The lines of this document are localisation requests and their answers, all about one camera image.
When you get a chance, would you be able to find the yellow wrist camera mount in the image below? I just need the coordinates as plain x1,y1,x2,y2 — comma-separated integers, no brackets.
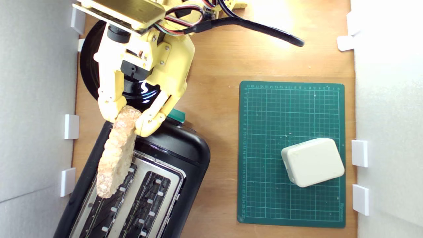
72,0,166,44

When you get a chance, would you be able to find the green cutting mat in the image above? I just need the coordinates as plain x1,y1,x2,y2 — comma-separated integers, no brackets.
237,81,346,228

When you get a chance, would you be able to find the white block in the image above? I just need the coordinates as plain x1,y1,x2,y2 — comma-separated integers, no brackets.
281,138,345,188

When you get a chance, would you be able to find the brown bread slice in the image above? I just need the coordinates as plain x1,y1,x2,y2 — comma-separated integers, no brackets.
96,105,142,199

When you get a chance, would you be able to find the black plate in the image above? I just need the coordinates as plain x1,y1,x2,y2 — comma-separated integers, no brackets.
80,20,190,112

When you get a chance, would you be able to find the black two-slot toaster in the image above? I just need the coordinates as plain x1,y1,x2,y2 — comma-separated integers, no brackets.
53,114,211,238

